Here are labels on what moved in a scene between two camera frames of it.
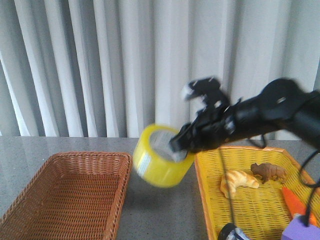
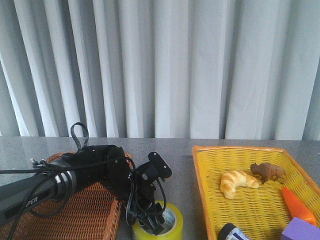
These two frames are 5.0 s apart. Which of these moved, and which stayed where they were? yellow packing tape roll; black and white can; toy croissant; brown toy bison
Moved: yellow packing tape roll
Stayed: brown toy bison; toy croissant; black and white can
